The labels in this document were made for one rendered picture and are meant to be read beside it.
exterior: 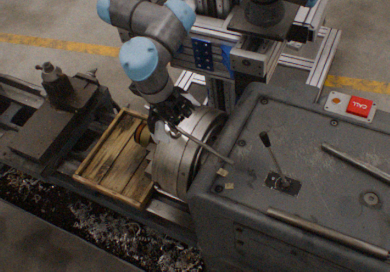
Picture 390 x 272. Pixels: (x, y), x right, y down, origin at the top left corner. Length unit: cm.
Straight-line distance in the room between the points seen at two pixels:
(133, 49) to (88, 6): 311
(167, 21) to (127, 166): 88
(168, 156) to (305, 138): 39
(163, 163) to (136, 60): 52
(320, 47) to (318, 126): 174
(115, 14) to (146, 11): 8
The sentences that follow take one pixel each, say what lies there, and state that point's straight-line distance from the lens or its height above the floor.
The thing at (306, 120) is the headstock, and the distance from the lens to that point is 128.
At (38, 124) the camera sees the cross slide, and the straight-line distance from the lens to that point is 182.
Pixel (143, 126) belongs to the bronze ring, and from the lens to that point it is 148.
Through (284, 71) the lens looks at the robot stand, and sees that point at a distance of 284.
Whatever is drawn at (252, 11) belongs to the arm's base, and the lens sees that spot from 167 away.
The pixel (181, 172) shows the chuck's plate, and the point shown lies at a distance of 129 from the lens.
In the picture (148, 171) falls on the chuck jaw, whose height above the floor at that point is 110.
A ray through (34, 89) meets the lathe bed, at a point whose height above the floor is 86.
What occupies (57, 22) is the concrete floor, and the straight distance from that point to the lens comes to 391.
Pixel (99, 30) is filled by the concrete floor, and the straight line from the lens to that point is 369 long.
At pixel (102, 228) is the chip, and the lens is 194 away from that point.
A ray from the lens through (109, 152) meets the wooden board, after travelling 174.
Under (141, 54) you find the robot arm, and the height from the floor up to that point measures 169.
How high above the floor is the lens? 227
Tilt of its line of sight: 53 degrees down
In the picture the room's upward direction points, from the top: 11 degrees counter-clockwise
